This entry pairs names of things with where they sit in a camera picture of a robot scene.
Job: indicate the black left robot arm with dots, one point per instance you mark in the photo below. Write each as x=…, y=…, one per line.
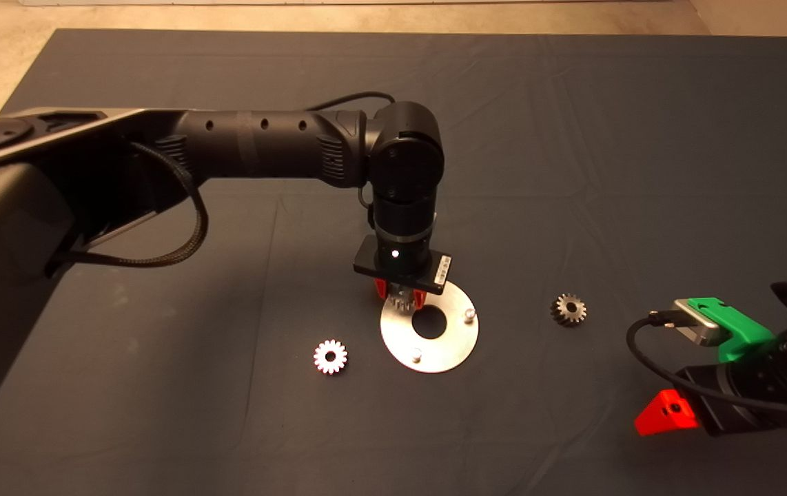
x=262, y=145

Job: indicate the dark grey table cloth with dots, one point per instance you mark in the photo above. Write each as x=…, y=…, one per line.
x=573, y=138

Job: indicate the bright steel planetary gear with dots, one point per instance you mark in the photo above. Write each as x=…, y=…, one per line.
x=400, y=300
x=322, y=362

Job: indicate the silver right camera box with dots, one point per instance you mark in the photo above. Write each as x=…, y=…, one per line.
x=700, y=325

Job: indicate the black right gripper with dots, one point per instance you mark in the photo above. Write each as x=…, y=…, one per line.
x=745, y=387

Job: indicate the dark steel planetary gear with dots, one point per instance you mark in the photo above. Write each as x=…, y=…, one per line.
x=559, y=314

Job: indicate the green right camera mount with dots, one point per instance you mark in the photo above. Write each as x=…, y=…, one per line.
x=738, y=332

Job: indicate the round metal carrier plate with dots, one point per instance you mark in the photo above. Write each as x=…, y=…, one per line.
x=448, y=344

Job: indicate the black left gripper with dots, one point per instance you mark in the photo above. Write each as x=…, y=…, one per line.
x=400, y=265

